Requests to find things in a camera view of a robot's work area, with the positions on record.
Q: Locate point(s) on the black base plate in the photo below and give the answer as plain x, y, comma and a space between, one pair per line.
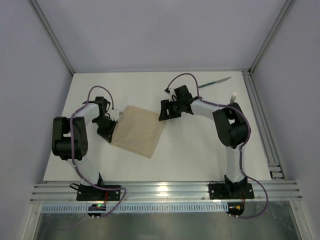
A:
220, 191
90, 193

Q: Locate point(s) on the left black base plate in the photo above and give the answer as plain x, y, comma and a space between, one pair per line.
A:
90, 193

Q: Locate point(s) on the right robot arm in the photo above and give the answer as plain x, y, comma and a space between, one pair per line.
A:
232, 131

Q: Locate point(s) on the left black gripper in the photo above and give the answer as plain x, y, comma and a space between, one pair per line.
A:
106, 129

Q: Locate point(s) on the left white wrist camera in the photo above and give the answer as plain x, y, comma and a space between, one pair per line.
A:
115, 114

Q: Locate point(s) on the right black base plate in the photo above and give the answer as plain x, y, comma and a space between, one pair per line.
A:
220, 191

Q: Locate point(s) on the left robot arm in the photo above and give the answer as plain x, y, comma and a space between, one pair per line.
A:
70, 140

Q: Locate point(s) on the green handled knife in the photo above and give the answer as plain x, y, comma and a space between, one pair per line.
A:
214, 82

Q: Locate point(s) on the black controller board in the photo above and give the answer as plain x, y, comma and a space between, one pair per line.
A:
235, 209
97, 211

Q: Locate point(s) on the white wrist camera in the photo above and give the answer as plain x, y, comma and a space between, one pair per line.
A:
115, 114
171, 94

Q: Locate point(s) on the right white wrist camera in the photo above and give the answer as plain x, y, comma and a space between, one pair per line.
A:
171, 94

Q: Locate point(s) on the right black controller board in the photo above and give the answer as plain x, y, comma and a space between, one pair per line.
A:
235, 209

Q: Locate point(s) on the right side aluminium rail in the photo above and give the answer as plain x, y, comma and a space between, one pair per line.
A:
269, 147

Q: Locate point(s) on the aluminium frame post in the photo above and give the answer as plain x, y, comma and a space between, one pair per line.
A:
51, 34
275, 27

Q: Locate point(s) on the slotted grey cable duct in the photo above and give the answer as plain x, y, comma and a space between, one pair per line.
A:
137, 208

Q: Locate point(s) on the left black controller board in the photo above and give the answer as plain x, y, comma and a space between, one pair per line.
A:
97, 211

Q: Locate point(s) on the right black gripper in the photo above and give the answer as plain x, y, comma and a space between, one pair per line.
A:
169, 110

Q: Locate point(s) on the aluminium mounting rail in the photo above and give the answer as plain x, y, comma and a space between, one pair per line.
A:
172, 191

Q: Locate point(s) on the left aluminium frame post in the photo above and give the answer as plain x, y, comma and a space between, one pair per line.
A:
51, 34

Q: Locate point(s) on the green handled fork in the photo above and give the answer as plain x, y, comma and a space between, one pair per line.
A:
233, 97

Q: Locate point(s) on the beige cloth napkin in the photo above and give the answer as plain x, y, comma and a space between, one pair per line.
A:
138, 131

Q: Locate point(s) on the right aluminium frame post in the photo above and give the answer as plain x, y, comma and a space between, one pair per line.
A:
275, 27

